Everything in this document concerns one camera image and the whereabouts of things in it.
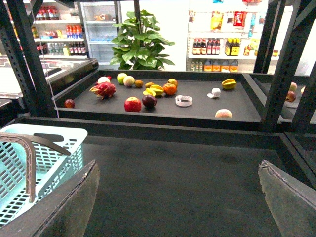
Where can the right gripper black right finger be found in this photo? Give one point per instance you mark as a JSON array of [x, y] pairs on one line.
[[291, 202]]

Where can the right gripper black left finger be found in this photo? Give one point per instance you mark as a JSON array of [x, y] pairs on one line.
[[65, 212]]

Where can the light blue plastic basket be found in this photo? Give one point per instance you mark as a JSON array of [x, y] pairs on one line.
[[52, 167]]

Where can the grey basket handle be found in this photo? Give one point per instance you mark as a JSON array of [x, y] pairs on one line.
[[47, 143], [25, 142]]

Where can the yellow mango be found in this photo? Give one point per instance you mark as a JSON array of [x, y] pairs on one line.
[[157, 89]]

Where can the red apple right tray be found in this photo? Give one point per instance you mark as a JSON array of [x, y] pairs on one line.
[[291, 96]]

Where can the small dark red fruit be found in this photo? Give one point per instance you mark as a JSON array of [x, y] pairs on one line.
[[69, 103]]

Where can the pink peach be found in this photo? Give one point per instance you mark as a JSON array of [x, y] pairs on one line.
[[223, 113]]

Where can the pale fruit right tray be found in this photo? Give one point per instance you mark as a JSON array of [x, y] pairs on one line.
[[293, 87]]

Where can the black fruit tray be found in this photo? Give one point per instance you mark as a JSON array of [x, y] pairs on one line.
[[244, 101]]

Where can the pink dragon fruit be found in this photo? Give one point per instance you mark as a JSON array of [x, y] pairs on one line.
[[103, 90]]

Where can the chest freezer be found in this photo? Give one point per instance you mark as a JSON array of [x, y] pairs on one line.
[[60, 74]]

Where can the yellow starfruit right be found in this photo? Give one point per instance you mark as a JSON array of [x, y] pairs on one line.
[[229, 84]]

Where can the yellow starfruit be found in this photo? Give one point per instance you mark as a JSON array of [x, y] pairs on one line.
[[229, 84], [149, 91]]

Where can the white round fruit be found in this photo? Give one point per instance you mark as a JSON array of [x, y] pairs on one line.
[[103, 79]]

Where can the dark purple plum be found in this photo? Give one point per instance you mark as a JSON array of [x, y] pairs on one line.
[[149, 101]]

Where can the pale round melon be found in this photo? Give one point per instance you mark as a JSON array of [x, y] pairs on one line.
[[129, 81]]

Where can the green apple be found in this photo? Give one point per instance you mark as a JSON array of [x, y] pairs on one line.
[[120, 77]]

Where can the yellow starfruit front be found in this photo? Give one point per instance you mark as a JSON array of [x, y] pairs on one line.
[[149, 91]]

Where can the brown kiwi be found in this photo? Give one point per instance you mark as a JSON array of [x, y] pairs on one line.
[[149, 84], [138, 83]]

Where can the orange persimmon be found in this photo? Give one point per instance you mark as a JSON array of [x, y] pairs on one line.
[[170, 89]]

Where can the red yellow apple back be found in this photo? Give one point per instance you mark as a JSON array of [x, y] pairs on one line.
[[173, 81]]

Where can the green potted plant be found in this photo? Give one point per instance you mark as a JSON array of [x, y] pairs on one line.
[[139, 44]]

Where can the right store shelf with bottles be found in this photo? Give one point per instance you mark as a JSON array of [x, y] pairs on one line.
[[224, 35]]

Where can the left store shelf with drinks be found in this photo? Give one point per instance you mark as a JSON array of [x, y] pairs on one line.
[[57, 30]]

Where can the glass door refrigerator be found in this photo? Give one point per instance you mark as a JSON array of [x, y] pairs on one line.
[[99, 19]]

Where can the black metal rack frame right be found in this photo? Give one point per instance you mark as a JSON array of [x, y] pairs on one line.
[[298, 30]]

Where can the black metal rack frame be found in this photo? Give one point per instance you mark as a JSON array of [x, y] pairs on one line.
[[298, 30], [18, 41]]

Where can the black metal rack frame left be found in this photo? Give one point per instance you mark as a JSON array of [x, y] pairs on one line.
[[18, 41]]

